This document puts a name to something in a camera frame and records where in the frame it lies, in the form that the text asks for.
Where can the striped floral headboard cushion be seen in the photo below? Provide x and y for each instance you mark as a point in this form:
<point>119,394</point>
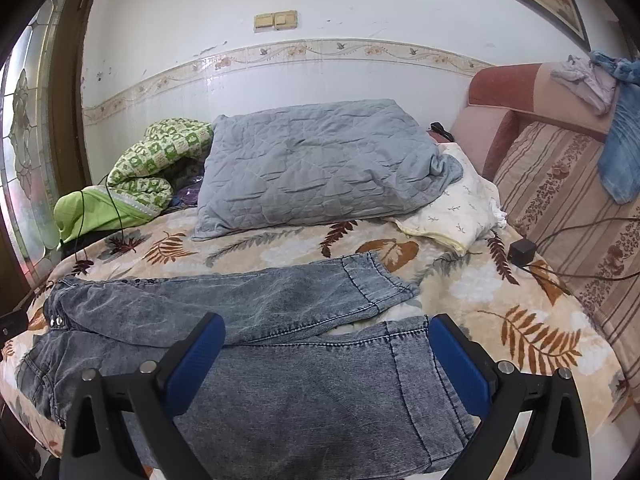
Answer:
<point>550,187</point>

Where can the blue denim garment on headboard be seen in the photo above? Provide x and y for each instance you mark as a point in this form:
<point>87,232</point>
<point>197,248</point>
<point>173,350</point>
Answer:
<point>619,162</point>

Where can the green patterned blanket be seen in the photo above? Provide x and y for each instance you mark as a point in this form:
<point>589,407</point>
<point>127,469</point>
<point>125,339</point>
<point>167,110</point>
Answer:
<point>135,191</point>

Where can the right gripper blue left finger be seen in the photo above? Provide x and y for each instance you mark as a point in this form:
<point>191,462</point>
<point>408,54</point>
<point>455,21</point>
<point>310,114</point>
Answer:
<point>98,444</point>

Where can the grey quilted pillow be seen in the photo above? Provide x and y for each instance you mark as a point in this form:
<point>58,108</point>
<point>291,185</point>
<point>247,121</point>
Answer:
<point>318,163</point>

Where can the grey cloth on headboard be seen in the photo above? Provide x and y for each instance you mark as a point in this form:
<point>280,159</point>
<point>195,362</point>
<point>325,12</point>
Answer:
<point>589,82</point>

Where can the wooden door with stained glass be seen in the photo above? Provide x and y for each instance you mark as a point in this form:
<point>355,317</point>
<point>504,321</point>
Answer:
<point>43,154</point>

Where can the cream small print pillow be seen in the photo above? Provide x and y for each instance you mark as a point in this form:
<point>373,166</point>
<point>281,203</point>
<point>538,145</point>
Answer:
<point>466,211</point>

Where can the purple patterned cloth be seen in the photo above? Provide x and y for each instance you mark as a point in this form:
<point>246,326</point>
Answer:
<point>186,192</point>

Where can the grey washed denim pants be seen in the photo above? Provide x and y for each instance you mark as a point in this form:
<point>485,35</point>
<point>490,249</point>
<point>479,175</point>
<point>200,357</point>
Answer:
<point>312,381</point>

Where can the black power adapter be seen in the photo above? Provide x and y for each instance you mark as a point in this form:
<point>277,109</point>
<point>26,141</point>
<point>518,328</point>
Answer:
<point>522,252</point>

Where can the leaf print bed blanket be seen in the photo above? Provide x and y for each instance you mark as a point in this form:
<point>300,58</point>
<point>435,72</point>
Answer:
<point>520,319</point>

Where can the black object behind pillow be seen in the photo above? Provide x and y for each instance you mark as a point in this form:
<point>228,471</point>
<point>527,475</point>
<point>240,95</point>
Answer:
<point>440,134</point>

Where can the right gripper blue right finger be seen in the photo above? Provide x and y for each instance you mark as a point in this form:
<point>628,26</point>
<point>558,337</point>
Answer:
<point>555,443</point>

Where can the beige wall switch plate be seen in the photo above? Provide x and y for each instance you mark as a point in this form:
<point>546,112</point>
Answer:
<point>282,20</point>

